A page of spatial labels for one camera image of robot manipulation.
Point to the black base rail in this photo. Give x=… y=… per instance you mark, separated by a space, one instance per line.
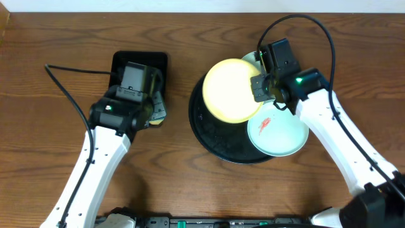
x=125 y=217

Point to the green and yellow sponge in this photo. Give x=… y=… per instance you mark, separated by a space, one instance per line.
x=159 y=109

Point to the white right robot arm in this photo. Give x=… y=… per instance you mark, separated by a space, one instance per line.
x=377 y=187

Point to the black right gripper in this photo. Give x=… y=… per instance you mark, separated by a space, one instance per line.
x=259 y=94

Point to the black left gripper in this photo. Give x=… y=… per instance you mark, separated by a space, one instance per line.
x=159 y=107

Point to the black rectangular water tray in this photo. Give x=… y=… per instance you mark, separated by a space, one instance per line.
x=157 y=60

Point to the yellow plate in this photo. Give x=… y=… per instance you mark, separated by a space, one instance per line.
x=227 y=93

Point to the mint green plate with stain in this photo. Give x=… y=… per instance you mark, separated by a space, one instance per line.
x=250 y=57

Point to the round black serving tray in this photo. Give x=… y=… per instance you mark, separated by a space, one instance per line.
x=228 y=141

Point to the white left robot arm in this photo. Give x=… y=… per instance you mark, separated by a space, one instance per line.
x=107 y=140

